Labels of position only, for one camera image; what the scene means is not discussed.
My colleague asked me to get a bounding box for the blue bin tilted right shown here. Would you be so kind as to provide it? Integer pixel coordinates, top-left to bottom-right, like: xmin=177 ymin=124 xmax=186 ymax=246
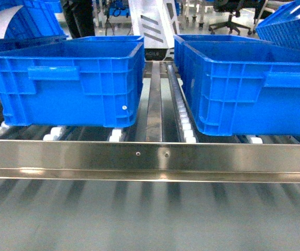
xmin=256 ymin=1 xmax=300 ymax=50

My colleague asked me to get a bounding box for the steel shelf rack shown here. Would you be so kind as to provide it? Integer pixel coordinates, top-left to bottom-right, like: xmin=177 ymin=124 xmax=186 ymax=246
xmin=0 ymin=62 xmax=300 ymax=183

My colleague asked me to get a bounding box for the blue bin front right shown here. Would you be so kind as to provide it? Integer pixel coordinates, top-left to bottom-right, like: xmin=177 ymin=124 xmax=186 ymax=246
xmin=183 ymin=41 xmax=300 ymax=136

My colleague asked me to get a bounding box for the blue bin front left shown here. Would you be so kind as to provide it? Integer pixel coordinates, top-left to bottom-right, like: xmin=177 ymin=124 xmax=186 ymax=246
xmin=0 ymin=40 xmax=145 ymax=128

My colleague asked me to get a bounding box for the black office chair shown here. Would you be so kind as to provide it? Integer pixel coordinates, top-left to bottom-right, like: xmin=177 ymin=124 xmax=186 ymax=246
xmin=208 ymin=0 xmax=258 ymax=35

